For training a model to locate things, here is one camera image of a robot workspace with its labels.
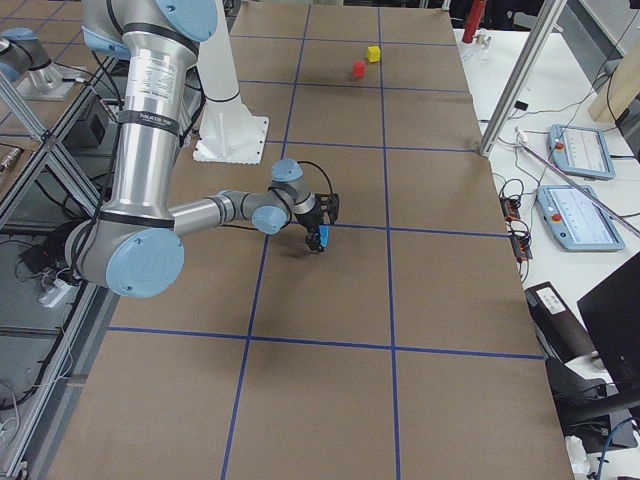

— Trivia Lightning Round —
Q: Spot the red cylinder bottle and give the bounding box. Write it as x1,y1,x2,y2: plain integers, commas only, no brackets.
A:
462,0,487,44

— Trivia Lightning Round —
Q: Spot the teach pendant tablet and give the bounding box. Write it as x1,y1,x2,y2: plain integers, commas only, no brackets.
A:
548,124,616,181
536,185,625,252

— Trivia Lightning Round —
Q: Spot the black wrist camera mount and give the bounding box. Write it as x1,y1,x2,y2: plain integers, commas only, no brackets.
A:
315,193,340,225

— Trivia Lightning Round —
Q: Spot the grey aluminium frame post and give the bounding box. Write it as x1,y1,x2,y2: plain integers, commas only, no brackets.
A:
477,0,567,157

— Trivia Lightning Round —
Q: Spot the red wooden block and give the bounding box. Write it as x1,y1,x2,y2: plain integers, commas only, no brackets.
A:
351,60,366,79

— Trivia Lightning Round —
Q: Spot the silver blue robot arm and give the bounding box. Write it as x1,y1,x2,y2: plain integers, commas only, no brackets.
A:
65,1,325,298

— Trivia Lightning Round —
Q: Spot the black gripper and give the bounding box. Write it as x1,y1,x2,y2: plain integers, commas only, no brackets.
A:
298,208,323,252

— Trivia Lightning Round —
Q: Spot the black computer monitor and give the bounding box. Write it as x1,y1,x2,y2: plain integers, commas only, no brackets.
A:
578,254,639,389

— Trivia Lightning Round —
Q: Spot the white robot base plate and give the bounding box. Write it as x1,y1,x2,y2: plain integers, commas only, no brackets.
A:
194,115,269,165

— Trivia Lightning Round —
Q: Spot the yellow wooden block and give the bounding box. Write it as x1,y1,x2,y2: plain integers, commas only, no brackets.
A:
366,45,381,64

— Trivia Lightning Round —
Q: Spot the upper teach pendant tablet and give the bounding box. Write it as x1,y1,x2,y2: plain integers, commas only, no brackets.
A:
548,124,616,181

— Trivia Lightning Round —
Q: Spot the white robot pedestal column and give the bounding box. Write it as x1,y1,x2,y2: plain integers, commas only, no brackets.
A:
197,0,247,125

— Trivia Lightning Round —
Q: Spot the lower teach pendant tablet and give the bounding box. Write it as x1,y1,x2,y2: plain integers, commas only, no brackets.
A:
536,185,625,252

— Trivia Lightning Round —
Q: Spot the blue wooden block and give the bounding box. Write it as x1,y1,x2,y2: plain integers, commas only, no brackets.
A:
319,225,330,251

